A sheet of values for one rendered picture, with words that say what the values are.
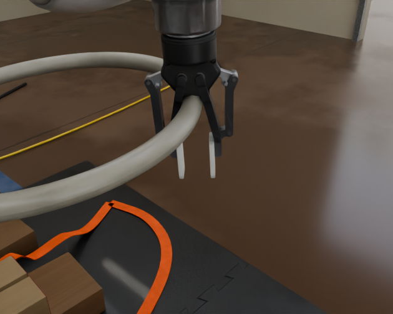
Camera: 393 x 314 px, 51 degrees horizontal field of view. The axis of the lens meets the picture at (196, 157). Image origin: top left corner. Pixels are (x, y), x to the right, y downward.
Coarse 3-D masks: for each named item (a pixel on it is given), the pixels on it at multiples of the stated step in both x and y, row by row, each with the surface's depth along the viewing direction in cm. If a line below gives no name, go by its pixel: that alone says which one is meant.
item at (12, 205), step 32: (32, 64) 80; (64, 64) 81; (96, 64) 81; (128, 64) 78; (160, 64) 73; (192, 96) 60; (192, 128) 55; (128, 160) 47; (160, 160) 50; (32, 192) 43; (64, 192) 44; (96, 192) 45
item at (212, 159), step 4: (212, 136) 64; (212, 140) 63; (212, 144) 64; (212, 148) 64; (212, 152) 64; (212, 156) 65; (212, 160) 65; (212, 164) 66; (212, 168) 66; (212, 172) 66; (212, 176) 67
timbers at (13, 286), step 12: (0, 264) 137; (12, 264) 137; (0, 276) 133; (12, 276) 133; (24, 276) 134; (0, 288) 129; (12, 288) 129; (24, 288) 129; (36, 288) 129; (0, 300) 125; (12, 300) 125; (24, 300) 125; (36, 300) 125; (0, 312) 121; (12, 312) 121; (24, 312) 123; (36, 312) 126; (48, 312) 129
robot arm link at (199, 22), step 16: (160, 0) 50; (176, 0) 49; (192, 0) 49; (208, 0) 50; (160, 16) 52; (176, 16) 51; (192, 16) 50; (208, 16) 51; (160, 32) 54; (176, 32) 52; (192, 32) 52; (208, 32) 54
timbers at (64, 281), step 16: (0, 224) 172; (16, 224) 172; (0, 240) 164; (16, 240) 164; (32, 240) 170; (0, 256) 161; (64, 256) 154; (32, 272) 148; (48, 272) 148; (64, 272) 148; (80, 272) 148; (48, 288) 141; (64, 288) 141; (80, 288) 141; (96, 288) 141; (64, 304) 136; (80, 304) 137; (96, 304) 143
